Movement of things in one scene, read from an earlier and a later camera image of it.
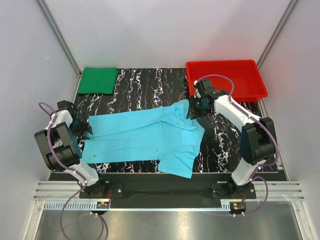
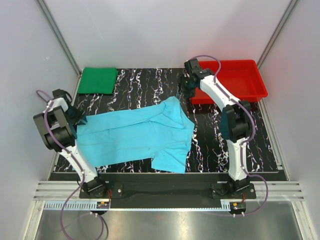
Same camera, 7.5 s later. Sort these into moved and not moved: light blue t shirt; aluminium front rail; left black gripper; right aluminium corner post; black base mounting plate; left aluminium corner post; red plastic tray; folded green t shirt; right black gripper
Moved: left black gripper; light blue t shirt; right black gripper
Not moved: folded green t shirt; aluminium front rail; black base mounting plate; left aluminium corner post; right aluminium corner post; red plastic tray
